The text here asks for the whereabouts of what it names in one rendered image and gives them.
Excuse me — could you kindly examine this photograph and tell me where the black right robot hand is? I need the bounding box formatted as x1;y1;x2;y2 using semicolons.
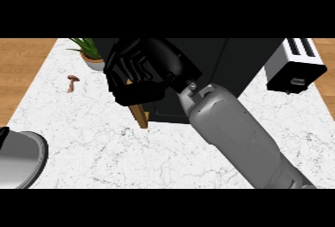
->
101;38;203;107

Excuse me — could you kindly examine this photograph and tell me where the black cabinet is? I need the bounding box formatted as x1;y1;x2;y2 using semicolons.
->
91;38;284;125

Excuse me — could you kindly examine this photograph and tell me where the green potted plant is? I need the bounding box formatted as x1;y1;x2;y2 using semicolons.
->
64;38;107;72

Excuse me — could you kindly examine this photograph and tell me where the small brown mushroom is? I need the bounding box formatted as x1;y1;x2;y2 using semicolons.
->
64;74;81;94

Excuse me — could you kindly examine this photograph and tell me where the white and black toaster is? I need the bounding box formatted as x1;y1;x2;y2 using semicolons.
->
264;38;329;95

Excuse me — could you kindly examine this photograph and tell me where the grey round pot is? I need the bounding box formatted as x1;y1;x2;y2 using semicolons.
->
0;126;50;190

